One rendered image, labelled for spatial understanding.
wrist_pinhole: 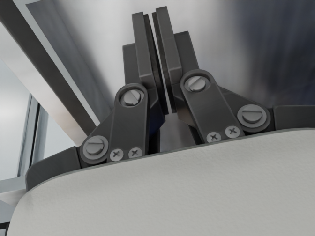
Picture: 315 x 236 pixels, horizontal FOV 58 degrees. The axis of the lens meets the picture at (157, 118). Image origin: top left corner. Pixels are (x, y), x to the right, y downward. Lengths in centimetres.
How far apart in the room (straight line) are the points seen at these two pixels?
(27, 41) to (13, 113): 162
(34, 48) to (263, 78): 18
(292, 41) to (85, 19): 15
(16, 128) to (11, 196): 149
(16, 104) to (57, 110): 147
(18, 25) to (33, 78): 7
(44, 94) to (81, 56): 6
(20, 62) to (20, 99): 146
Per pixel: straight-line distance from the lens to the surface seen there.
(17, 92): 165
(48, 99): 25
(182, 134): 30
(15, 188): 42
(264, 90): 28
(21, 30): 18
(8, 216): 55
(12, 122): 187
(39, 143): 66
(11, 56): 22
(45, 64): 19
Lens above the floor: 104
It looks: 35 degrees down
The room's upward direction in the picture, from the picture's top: 171 degrees clockwise
